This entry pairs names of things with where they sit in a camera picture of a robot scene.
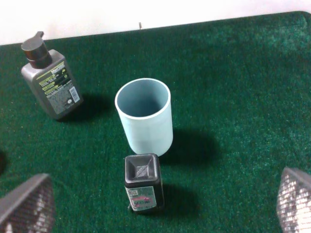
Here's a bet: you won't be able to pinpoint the black textured right gripper left finger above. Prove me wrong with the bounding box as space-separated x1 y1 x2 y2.
0 173 55 233

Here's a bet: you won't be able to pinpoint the black textured right gripper right finger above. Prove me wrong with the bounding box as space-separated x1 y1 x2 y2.
277 167 311 233

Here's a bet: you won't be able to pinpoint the small black square-lid jar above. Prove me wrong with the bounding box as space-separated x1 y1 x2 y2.
124 153 165 214

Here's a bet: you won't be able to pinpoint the green felt table mat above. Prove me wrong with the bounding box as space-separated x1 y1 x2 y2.
0 12 311 233

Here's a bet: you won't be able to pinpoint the grey pump bottle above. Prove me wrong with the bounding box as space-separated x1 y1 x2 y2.
21 31 84 120

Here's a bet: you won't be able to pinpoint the light blue cup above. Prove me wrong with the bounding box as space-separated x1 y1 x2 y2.
115 78 173 157

